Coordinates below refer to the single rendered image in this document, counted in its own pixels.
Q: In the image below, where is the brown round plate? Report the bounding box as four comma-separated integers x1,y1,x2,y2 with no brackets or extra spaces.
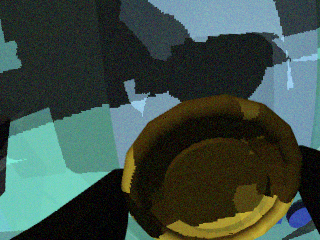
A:
121,95,303,240

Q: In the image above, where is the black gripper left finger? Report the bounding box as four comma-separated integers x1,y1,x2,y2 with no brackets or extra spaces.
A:
9,168,129,240

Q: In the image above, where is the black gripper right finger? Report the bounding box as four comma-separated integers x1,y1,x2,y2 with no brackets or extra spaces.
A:
299,145,320,235

